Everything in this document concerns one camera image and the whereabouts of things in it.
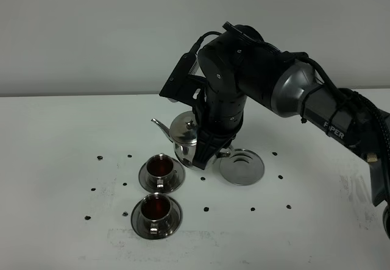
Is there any far stainless steel saucer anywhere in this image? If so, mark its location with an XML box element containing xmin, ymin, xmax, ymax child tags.
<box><xmin>138</xmin><ymin>158</ymin><xmax>185</xmax><ymax>194</ymax></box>

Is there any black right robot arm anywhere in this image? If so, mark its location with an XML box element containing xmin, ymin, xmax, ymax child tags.
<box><xmin>191</xmin><ymin>23</ymin><xmax>389</xmax><ymax>205</ymax></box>

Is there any stainless steel teapot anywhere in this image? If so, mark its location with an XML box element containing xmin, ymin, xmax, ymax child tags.
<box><xmin>151</xmin><ymin>111</ymin><xmax>233</xmax><ymax>171</ymax></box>

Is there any stainless steel saucer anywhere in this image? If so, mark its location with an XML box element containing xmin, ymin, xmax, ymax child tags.
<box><xmin>138</xmin><ymin>158</ymin><xmax>185</xmax><ymax>194</ymax></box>
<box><xmin>130</xmin><ymin>195</ymin><xmax>182</xmax><ymax>240</ymax></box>

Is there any near stainless steel teacup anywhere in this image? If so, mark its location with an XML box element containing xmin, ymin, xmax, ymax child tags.
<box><xmin>140</xmin><ymin>193</ymin><xmax>172</xmax><ymax>235</ymax></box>

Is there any stainless steel teacup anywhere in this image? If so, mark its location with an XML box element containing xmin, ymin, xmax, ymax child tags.
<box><xmin>146</xmin><ymin>154</ymin><xmax>174</xmax><ymax>190</ymax></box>
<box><xmin>140</xmin><ymin>193</ymin><xmax>172</xmax><ymax>235</ymax></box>

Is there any near stainless steel saucer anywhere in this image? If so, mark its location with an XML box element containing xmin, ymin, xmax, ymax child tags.
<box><xmin>130</xmin><ymin>195</ymin><xmax>182</xmax><ymax>240</ymax></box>

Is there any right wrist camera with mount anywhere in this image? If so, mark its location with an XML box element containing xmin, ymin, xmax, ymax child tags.
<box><xmin>159</xmin><ymin>52</ymin><xmax>206</xmax><ymax>107</ymax></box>

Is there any steel saucer under teapot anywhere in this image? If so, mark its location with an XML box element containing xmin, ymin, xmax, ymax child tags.
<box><xmin>219</xmin><ymin>148</ymin><xmax>265</xmax><ymax>186</ymax></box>

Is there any far stainless steel teacup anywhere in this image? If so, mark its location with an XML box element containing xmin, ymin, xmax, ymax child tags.
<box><xmin>146</xmin><ymin>154</ymin><xmax>174</xmax><ymax>190</ymax></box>

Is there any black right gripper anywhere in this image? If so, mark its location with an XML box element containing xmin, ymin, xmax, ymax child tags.
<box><xmin>192</xmin><ymin>105</ymin><xmax>244</xmax><ymax>170</ymax></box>

